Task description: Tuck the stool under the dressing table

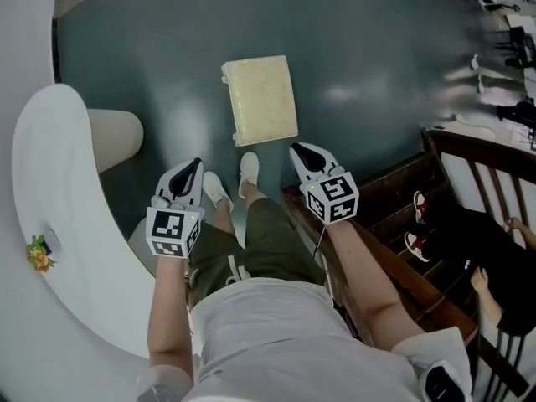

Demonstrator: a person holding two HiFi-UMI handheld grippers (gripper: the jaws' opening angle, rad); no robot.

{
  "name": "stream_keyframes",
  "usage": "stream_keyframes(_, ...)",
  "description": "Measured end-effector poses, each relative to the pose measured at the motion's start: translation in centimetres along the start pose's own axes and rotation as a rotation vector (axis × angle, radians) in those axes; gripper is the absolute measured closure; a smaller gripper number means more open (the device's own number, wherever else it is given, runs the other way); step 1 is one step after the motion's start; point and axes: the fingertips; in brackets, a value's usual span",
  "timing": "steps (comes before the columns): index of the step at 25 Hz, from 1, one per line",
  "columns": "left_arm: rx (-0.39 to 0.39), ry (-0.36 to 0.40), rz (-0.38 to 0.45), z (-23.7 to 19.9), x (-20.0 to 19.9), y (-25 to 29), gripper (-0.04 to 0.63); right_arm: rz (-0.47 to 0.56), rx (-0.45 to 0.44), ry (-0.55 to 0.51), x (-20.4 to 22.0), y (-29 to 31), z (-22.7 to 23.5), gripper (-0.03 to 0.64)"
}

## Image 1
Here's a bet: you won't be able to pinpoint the cream cushioned stool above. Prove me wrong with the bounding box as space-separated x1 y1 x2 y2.
219 54 300 147

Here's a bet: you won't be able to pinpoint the white dressing table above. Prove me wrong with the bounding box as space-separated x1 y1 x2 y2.
10 83 157 360

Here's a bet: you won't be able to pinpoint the person's right leg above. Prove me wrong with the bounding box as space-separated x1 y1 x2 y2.
241 181 270 208

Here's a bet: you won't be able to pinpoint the person's left forearm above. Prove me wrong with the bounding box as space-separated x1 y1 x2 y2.
147 256 195 370

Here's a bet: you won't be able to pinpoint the person's left white shoe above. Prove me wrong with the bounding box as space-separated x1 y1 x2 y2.
202 170 235 214

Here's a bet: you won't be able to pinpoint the black tripod equipment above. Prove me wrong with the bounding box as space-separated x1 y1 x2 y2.
497 97 536 126

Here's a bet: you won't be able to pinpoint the person's left leg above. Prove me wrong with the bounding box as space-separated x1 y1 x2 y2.
210 198 236 237

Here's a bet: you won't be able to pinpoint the beige cylindrical table leg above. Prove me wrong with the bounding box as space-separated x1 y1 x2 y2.
86 108 145 174

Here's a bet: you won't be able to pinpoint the yellow flower ornament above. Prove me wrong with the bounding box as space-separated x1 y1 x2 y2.
25 234 58 274

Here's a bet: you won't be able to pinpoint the white t-shirt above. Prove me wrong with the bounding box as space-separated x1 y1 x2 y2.
135 276 475 402

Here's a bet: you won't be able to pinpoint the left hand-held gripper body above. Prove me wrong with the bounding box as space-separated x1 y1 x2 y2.
145 157 206 260

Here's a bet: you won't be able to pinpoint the person's leg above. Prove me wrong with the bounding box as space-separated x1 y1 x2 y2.
210 198 236 237
241 181 270 208

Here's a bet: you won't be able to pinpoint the person's right white shoe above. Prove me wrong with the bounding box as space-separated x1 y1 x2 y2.
237 151 260 201

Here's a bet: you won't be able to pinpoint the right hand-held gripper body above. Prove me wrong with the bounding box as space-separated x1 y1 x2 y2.
288 142 361 226

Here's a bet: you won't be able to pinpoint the olive green shorts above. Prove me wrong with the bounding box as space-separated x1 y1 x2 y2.
188 196 328 306

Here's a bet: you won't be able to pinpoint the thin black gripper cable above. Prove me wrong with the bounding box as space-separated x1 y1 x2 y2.
312 223 332 276

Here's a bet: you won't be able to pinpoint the person's right forearm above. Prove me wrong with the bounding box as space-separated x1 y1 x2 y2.
321 217 425 352

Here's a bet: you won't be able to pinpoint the black office chair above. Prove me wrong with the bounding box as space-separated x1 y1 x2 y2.
503 24 536 71

